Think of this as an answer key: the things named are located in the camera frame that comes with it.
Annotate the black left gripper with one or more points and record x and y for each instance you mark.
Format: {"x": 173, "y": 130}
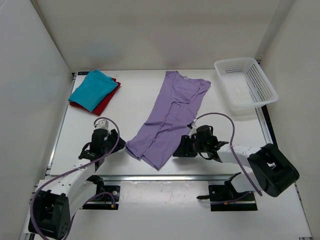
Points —
{"x": 121, "y": 145}

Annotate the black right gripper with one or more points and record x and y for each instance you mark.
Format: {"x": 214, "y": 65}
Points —
{"x": 184, "y": 150}

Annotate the red t shirt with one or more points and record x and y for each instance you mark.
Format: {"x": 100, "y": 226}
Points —
{"x": 103, "y": 104}

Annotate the lilac t shirt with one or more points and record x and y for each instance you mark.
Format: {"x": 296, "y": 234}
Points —
{"x": 176, "y": 106}

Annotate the teal t shirt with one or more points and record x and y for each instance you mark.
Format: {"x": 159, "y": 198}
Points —
{"x": 93, "y": 89}

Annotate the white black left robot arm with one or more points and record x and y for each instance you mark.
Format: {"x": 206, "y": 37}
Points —
{"x": 55, "y": 203}

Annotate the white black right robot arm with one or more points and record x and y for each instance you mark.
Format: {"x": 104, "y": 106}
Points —
{"x": 271, "y": 172}

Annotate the blue label sticker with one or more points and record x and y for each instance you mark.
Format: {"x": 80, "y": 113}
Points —
{"x": 83, "y": 73}

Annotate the white plastic basket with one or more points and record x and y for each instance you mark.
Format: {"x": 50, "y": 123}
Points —
{"x": 244, "y": 84}

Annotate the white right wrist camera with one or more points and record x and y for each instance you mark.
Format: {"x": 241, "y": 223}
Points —
{"x": 193, "y": 128}

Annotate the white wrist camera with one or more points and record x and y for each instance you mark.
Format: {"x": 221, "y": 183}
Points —
{"x": 101, "y": 124}
{"x": 193, "y": 128}

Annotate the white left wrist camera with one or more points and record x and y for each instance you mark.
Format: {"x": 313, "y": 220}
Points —
{"x": 101, "y": 124}

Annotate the aluminium table rail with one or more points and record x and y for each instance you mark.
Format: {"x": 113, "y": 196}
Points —
{"x": 166, "y": 178}

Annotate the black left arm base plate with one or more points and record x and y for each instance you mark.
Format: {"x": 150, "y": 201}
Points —
{"x": 106, "y": 202}

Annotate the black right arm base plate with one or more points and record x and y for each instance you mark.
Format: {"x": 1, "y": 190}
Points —
{"x": 223, "y": 199}

